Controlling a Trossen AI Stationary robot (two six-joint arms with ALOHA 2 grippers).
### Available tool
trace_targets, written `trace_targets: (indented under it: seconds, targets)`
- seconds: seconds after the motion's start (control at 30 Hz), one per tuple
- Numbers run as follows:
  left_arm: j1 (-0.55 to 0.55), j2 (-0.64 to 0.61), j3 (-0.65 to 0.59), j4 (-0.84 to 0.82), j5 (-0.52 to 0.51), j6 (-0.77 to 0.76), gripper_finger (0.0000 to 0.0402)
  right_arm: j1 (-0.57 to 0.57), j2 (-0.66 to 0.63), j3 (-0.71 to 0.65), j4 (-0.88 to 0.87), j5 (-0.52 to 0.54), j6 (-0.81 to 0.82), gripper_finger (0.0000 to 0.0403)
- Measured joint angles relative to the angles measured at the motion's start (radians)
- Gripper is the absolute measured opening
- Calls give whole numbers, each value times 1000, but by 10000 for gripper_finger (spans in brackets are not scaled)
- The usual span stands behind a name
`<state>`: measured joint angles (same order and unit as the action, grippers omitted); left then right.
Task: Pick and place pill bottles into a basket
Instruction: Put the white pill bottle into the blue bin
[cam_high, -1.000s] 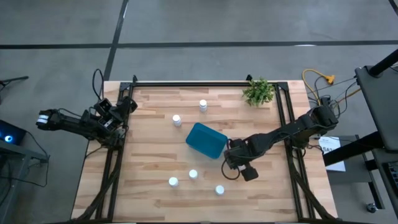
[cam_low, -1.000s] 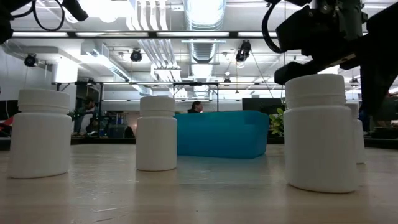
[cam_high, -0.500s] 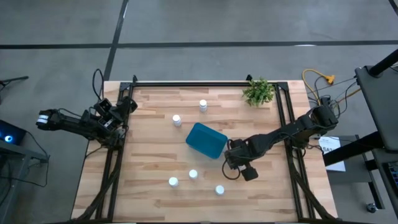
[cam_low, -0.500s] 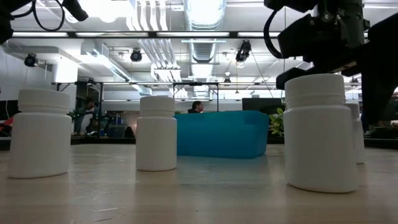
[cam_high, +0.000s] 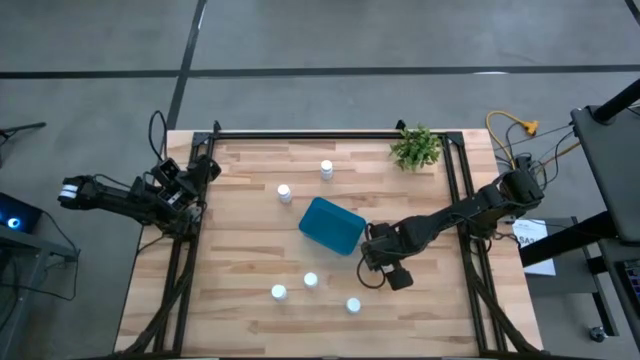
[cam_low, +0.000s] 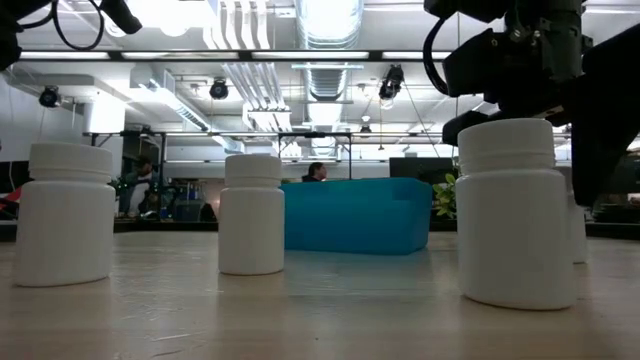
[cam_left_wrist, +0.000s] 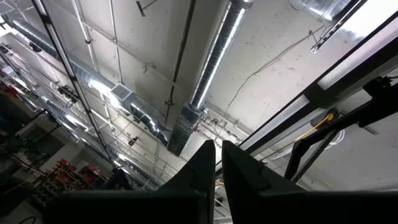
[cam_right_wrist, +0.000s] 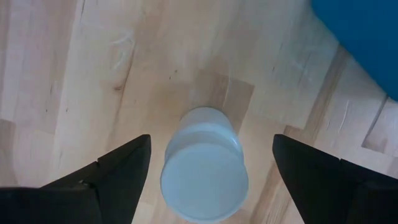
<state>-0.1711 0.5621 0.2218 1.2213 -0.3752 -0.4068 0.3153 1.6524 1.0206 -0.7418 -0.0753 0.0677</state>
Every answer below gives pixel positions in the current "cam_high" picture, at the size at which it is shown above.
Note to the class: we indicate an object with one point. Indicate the teal plastic basket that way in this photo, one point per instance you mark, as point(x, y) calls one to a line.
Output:
point(332, 226)

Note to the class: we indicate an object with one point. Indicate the cart caster wheel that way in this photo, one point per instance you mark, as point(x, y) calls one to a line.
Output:
point(597, 334)

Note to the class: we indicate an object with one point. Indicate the grey metal desk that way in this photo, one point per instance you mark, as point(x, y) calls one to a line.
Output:
point(25, 260)

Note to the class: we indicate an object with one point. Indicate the small green artificial plant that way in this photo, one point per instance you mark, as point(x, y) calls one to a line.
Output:
point(416, 149)

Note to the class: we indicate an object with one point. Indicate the black aluminium table frame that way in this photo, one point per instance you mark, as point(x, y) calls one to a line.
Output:
point(325, 135)

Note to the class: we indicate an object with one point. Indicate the dark grey cart top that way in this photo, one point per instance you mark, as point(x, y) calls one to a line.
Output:
point(610, 165)

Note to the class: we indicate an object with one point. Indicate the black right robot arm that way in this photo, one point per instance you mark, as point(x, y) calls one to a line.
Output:
point(450, 212)

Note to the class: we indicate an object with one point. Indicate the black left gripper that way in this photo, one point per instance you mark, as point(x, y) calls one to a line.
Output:
point(190, 179)

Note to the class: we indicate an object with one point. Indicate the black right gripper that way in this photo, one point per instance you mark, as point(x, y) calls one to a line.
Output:
point(382, 247)

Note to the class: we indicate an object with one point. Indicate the black cart pole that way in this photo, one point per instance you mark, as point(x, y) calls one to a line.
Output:
point(617, 104)

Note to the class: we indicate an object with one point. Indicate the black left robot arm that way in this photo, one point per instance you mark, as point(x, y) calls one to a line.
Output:
point(115, 197)

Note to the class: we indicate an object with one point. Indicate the black power strip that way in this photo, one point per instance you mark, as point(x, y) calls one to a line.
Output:
point(524, 161)

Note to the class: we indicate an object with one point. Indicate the black box with blue light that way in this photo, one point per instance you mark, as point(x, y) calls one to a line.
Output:
point(17, 212)

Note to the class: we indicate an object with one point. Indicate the black tripod leg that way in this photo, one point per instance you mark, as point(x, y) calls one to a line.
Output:
point(25, 128)

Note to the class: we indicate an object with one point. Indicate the white pill bottle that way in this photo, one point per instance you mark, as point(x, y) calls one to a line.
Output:
point(310, 280)
point(353, 305)
point(326, 169)
point(284, 193)
point(278, 292)

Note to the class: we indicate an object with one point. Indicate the black cart base beam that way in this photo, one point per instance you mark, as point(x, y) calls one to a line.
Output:
point(565, 240)

